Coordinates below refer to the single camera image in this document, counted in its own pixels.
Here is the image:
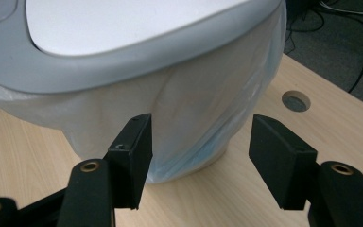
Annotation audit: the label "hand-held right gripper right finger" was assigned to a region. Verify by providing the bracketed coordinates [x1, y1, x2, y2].
[248, 113, 320, 211]

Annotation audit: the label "white and grey pedal trash can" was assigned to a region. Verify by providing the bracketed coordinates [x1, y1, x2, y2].
[0, 0, 288, 185]

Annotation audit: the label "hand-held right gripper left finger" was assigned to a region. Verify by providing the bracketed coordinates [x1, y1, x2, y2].
[103, 113, 154, 211]

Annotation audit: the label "clear plastic bin liner bag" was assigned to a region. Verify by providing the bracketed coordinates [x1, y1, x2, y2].
[0, 3, 288, 185]

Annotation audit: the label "black floor cables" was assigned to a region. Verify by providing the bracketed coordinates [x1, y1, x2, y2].
[284, 0, 363, 95]

